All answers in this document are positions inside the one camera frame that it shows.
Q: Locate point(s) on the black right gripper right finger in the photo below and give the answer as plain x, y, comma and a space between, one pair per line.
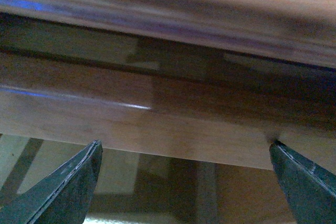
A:
309, 188

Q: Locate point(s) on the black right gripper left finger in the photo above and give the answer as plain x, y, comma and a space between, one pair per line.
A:
64, 196

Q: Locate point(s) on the wooden pull-out keyboard tray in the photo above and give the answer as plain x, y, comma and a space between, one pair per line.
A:
70, 103

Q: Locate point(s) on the wooden desk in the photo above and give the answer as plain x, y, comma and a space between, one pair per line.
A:
295, 30

